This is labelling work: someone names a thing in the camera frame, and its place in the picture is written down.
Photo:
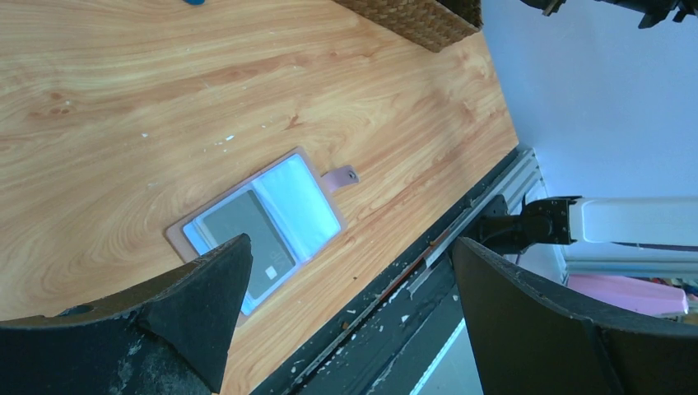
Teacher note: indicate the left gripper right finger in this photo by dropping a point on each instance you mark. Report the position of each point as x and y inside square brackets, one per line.
[530, 335]

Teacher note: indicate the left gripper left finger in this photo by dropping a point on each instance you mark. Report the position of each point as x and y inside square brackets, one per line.
[167, 335]

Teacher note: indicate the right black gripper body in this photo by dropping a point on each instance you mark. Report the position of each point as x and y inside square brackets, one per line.
[652, 11]

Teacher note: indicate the pink card holder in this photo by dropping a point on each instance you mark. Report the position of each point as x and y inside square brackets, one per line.
[288, 211]

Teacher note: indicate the grey credit card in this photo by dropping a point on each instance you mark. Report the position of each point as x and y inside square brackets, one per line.
[245, 214]

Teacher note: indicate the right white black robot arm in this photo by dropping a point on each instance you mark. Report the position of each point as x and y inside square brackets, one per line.
[611, 111]

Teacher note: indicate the pink object behind table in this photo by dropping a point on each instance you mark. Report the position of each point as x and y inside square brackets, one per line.
[642, 297]

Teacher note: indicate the woven brown divided basket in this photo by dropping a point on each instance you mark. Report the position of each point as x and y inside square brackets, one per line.
[432, 24]

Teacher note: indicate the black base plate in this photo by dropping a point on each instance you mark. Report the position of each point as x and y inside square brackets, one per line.
[386, 336]

